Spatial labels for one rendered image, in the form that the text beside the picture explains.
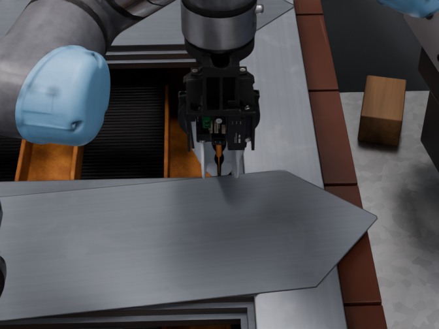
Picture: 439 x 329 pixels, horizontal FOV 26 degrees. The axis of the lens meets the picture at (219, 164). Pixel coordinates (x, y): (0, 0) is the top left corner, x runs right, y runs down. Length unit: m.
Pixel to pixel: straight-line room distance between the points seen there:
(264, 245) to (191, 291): 0.10
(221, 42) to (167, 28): 0.42
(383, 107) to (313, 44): 0.15
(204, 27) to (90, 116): 0.24
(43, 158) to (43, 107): 0.69
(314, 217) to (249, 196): 0.08
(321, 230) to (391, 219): 0.27
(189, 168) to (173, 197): 0.28
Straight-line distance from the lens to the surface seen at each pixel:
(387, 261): 1.25
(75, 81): 0.70
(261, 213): 1.06
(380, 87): 1.44
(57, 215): 1.07
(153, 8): 0.79
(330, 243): 1.04
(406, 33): 1.90
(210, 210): 1.06
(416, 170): 1.38
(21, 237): 1.06
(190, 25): 0.93
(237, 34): 0.93
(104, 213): 1.07
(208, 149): 1.07
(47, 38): 0.74
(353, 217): 1.07
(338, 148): 1.18
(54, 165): 1.38
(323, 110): 1.23
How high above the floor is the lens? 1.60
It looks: 42 degrees down
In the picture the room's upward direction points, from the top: straight up
